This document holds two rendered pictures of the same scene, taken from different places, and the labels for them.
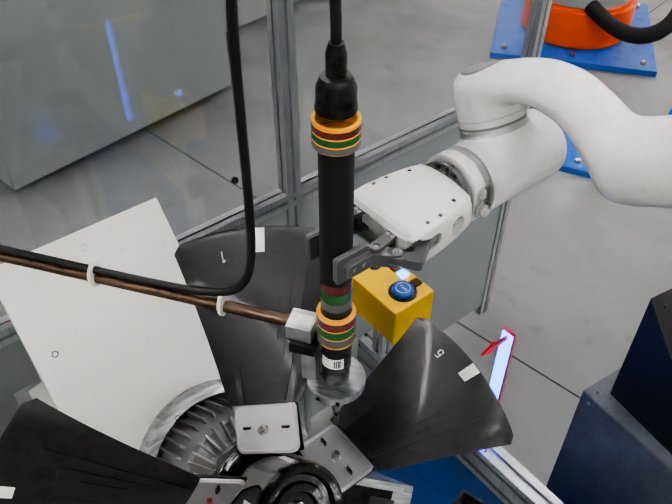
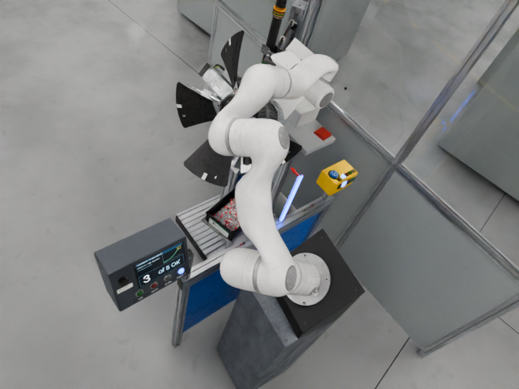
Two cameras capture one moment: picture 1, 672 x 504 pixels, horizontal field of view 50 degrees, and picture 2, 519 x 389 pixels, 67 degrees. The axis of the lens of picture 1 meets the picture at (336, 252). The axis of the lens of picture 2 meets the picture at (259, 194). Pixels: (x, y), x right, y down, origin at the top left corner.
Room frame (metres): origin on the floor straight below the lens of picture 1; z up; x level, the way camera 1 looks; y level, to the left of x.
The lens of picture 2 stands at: (0.34, -1.33, 2.34)
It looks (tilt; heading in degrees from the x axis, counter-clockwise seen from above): 50 degrees down; 76
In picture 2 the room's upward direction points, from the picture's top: 19 degrees clockwise
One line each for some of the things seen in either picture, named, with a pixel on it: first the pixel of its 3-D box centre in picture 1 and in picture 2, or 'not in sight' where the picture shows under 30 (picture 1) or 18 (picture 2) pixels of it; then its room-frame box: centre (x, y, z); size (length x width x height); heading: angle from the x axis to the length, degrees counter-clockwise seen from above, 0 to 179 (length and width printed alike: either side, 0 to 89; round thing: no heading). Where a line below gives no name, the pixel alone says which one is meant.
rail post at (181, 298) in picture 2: not in sight; (179, 318); (0.34, -0.61, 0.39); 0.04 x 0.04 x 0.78; 39
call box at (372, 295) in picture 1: (385, 296); (336, 178); (0.98, -0.10, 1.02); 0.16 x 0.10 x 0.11; 39
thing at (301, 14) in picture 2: not in sight; (298, 10); (0.70, 0.60, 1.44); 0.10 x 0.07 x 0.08; 74
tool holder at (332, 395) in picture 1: (327, 353); not in sight; (0.53, 0.01, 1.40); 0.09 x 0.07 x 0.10; 73
